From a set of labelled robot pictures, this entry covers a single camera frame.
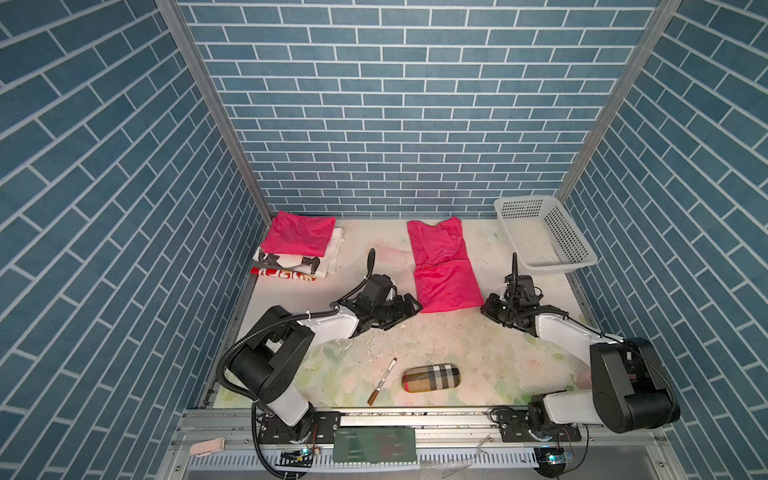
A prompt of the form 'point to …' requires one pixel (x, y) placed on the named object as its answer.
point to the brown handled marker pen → (375, 393)
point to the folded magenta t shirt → (291, 233)
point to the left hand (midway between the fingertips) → (416, 312)
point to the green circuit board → (375, 445)
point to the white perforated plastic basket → (542, 235)
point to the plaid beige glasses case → (431, 378)
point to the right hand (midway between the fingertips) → (479, 302)
